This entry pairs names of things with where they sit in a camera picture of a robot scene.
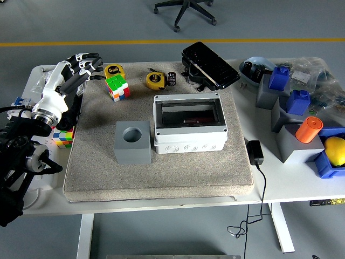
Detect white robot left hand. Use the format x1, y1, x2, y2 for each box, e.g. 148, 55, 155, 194
31, 52, 105, 119

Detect grey junction box with lid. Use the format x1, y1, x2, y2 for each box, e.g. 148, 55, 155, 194
153, 93, 228, 154

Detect clear plastic bag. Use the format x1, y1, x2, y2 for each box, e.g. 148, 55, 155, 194
31, 62, 92, 98

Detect black cloth bundle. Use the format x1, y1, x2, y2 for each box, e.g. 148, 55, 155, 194
55, 88, 83, 130

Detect blue white circuit breaker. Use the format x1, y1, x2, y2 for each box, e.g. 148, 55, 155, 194
7, 96, 37, 121

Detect colourful puzzle cube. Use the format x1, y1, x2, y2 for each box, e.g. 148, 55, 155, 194
52, 126, 75, 148
105, 75, 130, 103

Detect white table leg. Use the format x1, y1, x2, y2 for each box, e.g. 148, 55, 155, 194
268, 202, 295, 254
77, 214, 95, 259

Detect white power strip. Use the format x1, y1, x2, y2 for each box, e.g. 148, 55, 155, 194
23, 129, 72, 211

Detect black table control panel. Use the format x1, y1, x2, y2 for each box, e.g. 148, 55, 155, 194
309, 199, 345, 207

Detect yellow tape measure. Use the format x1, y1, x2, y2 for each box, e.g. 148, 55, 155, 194
146, 72, 165, 90
104, 64, 127, 80

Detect blue plastic bin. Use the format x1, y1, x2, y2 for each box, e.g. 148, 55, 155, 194
313, 127, 345, 179

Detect grey holder block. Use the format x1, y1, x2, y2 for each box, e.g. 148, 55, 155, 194
275, 123, 326, 163
255, 74, 292, 110
113, 120, 151, 165
271, 96, 311, 133

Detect yellow lemon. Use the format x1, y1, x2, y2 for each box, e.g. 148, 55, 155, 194
323, 137, 345, 167

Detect black power adapter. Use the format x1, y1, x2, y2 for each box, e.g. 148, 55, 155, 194
246, 140, 265, 166

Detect grey-brown mat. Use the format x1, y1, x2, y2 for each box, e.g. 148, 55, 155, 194
62, 62, 256, 203

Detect blue bottle-shaped block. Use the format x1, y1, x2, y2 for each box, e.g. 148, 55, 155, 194
268, 66, 291, 91
286, 90, 311, 115

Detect black office chair base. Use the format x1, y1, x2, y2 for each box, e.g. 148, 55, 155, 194
153, 0, 218, 33

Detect clear bags of parts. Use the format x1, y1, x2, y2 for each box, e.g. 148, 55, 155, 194
274, 56, 345, 127

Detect light blue bowl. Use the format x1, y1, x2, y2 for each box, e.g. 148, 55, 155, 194
239, 56, 277, 88

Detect black adapter cord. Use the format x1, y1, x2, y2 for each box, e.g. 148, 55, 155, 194
227, 163, 267, 259

